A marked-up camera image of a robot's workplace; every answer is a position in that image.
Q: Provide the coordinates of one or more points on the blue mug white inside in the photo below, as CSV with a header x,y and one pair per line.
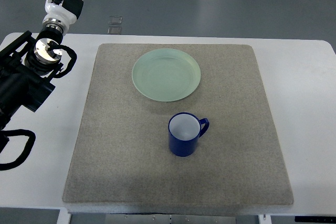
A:
x,y
185,129

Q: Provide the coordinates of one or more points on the metal floor socket plate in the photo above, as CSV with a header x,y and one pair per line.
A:
x,y
115,25

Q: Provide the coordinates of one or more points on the light green plate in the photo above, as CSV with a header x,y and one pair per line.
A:
x,y
166,75

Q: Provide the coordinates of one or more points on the grey felt mat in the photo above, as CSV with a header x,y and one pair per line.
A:
x,y
217,148

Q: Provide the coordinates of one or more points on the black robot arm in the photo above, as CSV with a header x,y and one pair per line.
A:
x,y
29,64

